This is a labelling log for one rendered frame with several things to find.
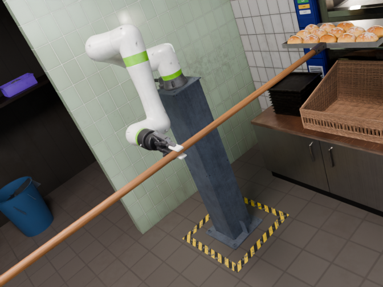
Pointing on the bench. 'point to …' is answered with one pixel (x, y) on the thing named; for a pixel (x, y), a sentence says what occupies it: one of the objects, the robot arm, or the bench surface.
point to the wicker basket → (345, 121)
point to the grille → (317, 70)
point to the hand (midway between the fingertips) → (177, 151)
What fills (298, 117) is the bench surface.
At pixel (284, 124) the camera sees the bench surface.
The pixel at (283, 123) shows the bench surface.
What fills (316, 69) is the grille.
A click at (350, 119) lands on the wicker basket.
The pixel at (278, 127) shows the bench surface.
